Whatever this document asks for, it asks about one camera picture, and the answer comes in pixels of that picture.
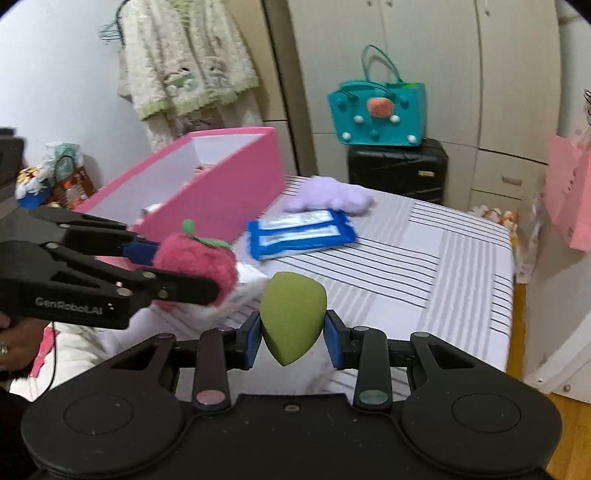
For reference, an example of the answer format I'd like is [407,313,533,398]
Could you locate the cream fleece pajama pants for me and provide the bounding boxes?
[143,88,265,151]

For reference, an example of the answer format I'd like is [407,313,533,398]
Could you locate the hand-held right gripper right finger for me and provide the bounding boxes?
[323,310,491,411]

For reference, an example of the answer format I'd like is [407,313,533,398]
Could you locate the clear plastic bag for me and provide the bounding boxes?
[512,194,544,283]

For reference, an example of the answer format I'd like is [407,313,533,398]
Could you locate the white bath pouf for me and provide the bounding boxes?
[222,262,269,319]

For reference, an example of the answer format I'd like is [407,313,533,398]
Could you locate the pink shopping bag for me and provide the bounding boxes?
[542,134,591,253]

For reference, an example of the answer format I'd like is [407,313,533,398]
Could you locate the black suitcase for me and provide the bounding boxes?
[347,137,448,206]

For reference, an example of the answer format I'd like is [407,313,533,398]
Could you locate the green wire hanger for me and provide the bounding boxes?
[98,0,129,45]

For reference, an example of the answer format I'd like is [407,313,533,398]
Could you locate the striped tablecloth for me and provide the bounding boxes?
[97,174,516,398]

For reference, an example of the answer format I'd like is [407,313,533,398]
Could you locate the pink cardboard box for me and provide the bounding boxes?
[74,127,285,254]

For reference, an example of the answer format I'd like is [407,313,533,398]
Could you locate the pink strawberry plush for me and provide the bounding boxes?
[152,219,240,308]

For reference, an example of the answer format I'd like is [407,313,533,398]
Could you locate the white door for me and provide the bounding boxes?
[523,18,591,394]

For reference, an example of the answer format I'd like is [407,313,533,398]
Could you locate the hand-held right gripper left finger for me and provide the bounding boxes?
[108,311,265,412]

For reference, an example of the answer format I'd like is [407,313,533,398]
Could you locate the green makeup sponge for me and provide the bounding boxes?
[260,272,328,368]

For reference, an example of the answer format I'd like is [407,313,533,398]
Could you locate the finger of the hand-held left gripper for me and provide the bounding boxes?
[28,205,160,267]
[44,244,221,308]

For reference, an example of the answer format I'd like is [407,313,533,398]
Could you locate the teal felt handbag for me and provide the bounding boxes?
[328,45,426,147]

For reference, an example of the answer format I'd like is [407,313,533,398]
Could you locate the beige wardrobe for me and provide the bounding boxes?
[263,0,562,214]

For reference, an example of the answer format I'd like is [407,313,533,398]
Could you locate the cream fleece pajama top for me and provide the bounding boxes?
[117,0,260,121]

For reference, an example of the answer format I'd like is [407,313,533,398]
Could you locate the purple plush toy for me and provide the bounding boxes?
[283,175,376,216]

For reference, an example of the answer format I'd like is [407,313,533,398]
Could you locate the blue wet wipes packet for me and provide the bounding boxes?
[245,209,359,262]

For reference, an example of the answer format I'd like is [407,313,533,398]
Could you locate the person's left hand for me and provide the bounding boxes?
[0,315,51,374]

